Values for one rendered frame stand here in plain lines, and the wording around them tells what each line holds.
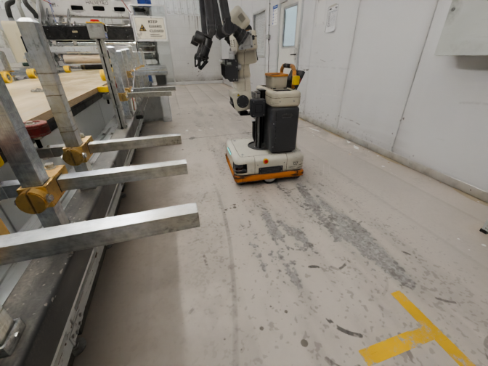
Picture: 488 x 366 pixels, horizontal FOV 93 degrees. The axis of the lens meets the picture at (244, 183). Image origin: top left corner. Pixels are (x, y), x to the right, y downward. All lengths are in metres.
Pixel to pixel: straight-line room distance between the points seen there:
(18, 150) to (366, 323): 1.35
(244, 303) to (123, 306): 0.59
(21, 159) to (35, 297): 0.26
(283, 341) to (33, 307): 0.92
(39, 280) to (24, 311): 0.06
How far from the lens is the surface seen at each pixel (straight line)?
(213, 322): 1.25
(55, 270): 0.62
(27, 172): 0.63
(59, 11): 5.08
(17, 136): 0.60
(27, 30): 0.83
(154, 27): 4.57
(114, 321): 1.39
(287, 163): 2.17
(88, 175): 0.65
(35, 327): 0.55
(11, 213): 0.97
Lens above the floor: 1.07
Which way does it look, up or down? 29 degrees down
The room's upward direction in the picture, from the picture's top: 1 degrees counter-clockwise
